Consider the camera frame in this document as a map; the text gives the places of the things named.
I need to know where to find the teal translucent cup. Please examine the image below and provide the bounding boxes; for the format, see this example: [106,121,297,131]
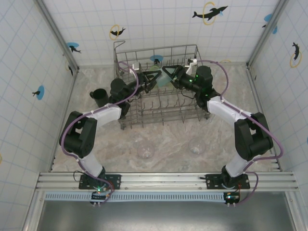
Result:
[157,72,172,88]

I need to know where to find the black mug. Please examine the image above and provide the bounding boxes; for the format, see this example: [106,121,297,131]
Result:
[90,88,113,109]

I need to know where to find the clear glass tumbler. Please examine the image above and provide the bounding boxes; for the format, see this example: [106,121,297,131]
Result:
[188,138,207,154]
[137,141,155,159]

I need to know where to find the blue circle fish sticker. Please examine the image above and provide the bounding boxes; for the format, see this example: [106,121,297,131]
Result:
[32,85,46,101]
[261,13,279,34]
[149,54,164,65]
[66,42,82,54]

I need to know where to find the aluminium edge bar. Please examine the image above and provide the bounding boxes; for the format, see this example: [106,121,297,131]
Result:
[49,68,80,173]
[247,67,283,172]

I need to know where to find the black controller board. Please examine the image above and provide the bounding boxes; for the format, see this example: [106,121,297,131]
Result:
[223,192,240,208]
[90,185,114,207]

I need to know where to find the brushed metal panel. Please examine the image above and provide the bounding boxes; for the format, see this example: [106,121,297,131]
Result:
[23,201,299,231]

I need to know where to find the purple cable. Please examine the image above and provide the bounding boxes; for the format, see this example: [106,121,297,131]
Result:
[198,59,284,205]
[59,60,140,205]

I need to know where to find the grey wire dish rack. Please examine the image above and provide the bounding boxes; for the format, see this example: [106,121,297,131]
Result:
[113,40,213,132]

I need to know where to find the large dolphin yellow ring sticker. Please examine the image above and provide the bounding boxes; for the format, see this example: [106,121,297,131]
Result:
[192,1,229,26]

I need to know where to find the aluminium frame post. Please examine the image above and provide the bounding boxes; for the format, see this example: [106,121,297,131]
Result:
[35,0,80,73]
[246,0,291,70]

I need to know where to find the aluminium mounting rail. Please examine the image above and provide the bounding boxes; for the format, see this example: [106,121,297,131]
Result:
[35,171,299,193]

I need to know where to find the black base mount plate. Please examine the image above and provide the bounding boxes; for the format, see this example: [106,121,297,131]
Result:
[200,173,251,190]
[78,173,122,190]

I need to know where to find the light blue slotted cable duct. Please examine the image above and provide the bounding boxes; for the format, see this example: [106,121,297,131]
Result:
[44,192,229,202]

